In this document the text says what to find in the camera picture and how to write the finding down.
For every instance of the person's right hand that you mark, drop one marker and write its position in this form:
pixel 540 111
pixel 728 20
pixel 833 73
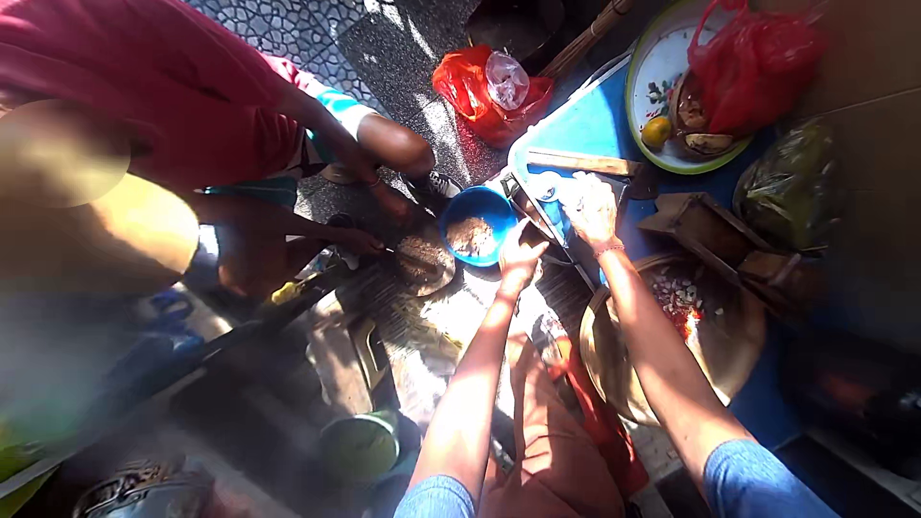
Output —
pixel 594 212

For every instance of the person's left hand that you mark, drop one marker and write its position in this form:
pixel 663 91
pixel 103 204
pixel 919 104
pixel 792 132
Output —
pixel 519 260

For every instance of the person's left thumb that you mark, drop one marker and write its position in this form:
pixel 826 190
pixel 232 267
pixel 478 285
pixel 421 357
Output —
pixel 537 250

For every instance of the person's left fingers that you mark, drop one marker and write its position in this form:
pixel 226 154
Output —
pixel 516 233

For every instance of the person's right fingers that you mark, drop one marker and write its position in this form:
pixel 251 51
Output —
pixel 581 188

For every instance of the blue plastic bowl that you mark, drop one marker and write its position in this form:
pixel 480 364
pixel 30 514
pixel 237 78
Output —
pixel 453 207

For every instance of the person's left forearm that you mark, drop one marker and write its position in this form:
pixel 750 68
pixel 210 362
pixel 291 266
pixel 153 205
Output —
pixel 471 388

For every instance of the person's right forearm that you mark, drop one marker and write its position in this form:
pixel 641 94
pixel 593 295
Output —
pixel 665 345

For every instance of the light wooden plank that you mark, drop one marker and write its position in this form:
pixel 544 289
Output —
pixel 583 162

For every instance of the small blue-white container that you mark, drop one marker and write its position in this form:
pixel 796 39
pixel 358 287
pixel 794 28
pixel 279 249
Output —
pixel 547 185

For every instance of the brown ground food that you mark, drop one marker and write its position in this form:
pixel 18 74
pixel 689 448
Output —
pixel 470 236

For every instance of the blue table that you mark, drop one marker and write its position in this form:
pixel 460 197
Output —
pixel 579 129

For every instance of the yellow citrus fruit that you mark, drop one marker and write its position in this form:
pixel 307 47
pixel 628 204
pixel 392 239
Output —
pixel 656 132

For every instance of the round mortar with ground food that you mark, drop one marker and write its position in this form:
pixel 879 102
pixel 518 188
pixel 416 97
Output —
pixel 424 265

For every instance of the brown halved coconut shell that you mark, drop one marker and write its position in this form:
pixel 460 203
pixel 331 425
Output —
pixel 694 119

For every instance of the white enamel tray, green rim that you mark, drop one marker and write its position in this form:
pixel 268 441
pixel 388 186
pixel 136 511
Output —
pixel 647 72

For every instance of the pile of chopped onions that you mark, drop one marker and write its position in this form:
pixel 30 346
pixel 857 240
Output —
pixel 680 293

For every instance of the open brown wooden box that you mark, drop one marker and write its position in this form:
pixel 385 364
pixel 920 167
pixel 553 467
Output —
pixel 719 230

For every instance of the stick broom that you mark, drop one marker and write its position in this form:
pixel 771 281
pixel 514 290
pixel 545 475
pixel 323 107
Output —
pixel 586 37

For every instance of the orange-red plastic bag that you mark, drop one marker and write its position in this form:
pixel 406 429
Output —
pixel 460 83

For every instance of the red cloth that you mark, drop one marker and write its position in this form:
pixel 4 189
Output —
pixel 593 410

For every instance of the dark round pan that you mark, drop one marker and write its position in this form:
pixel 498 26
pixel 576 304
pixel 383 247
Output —
pixel 512 29

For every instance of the person's legs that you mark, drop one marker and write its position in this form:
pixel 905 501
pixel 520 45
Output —
pixel 550 446

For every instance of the clear bag of green leaves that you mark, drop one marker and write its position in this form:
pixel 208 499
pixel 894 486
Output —
pixel 790 187

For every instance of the red plastic bag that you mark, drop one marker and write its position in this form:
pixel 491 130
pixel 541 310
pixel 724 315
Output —
pixel 763 72

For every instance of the large round wooden bowl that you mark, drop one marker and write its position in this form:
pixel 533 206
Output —
pixel 727 360

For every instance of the small yellow object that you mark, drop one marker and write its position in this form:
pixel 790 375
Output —
pixel 286 292

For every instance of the green bucket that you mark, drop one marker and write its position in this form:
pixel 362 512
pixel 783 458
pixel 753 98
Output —
pixel 367 446

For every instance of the metal pot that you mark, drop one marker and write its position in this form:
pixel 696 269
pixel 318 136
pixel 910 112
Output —
pixel 144 496

